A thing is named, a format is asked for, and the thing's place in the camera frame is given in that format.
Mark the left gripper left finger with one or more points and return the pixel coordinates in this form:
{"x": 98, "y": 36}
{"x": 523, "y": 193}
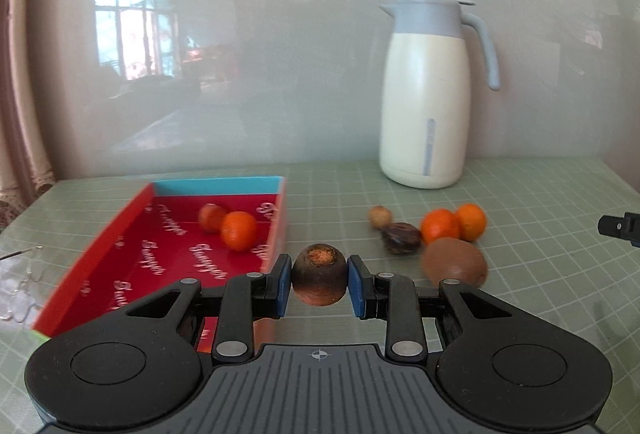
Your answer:
{"x": 169, "y": 322}

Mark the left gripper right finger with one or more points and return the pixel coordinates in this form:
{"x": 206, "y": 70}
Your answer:
{"x": 455, "y": 306}

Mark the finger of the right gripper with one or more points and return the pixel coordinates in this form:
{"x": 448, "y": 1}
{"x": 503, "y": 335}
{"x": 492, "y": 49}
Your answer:
{"x": 626, "y": 228}

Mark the dark round brown fruit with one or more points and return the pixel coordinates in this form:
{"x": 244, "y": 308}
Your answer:
{"x": 320, "y": 275}

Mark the orange mandarin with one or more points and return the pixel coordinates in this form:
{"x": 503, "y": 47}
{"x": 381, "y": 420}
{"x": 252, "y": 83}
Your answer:
{"x": 438, "y": 224}
{"x": 238, "y": 231}
{"x": 472, "y": 221}

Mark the small reddish fruit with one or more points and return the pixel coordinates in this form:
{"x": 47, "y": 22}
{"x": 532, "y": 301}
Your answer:
{"x": 211, "y": 216}

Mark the dark red date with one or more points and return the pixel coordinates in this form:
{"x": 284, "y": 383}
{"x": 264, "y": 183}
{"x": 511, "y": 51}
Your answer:
{"x": 401, "y": 238}

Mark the brown kiwi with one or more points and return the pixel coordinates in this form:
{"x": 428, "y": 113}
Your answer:
{"x": 449, "y": 258}

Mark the colourful cardboard box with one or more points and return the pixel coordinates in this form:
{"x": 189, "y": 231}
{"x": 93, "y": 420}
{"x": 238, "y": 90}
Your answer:
{"x": 156, "y": 240}

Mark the white thermos jug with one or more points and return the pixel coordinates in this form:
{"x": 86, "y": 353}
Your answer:
{"x": 426, "y": 98}

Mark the thin-framed eyeglasses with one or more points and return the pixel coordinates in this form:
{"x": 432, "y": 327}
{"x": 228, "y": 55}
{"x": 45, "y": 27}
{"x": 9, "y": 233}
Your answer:
{"x": 20, "y": 275}

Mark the beige curtain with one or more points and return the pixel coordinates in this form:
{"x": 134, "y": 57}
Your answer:
{"x": 26, "y": 171}

